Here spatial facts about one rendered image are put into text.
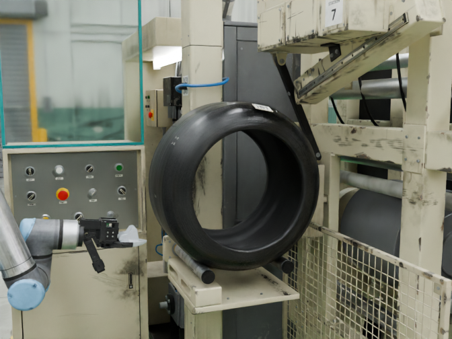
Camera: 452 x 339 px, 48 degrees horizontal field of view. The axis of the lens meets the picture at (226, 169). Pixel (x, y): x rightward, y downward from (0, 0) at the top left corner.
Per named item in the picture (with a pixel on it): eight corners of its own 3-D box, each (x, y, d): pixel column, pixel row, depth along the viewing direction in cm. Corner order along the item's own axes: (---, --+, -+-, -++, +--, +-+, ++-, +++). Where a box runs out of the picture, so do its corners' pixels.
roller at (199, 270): (185, 252, 191) (174, 255, 189) (183, 241, 190) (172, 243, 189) (216, 282, 158) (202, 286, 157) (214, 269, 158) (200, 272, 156)
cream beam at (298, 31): (255, 52, 192) (255, 13, 190) (313, 54, 201) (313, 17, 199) (346, 30, 135) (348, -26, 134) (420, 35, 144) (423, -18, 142)
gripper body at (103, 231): (121, 222, 153) (80, 221, 149) (118, 250, 154) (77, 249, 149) (118, 217, 160) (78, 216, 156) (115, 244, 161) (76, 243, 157)
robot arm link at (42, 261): (12, 299, 143) (15, 257, 142) (19, 284, 154) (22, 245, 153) (47, 300, 145) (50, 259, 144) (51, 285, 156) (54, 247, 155)
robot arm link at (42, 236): (16, 245, 152) (19, 213, 150) (60, 247, 156) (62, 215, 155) (15, 255, 143) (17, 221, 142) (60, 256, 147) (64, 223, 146)
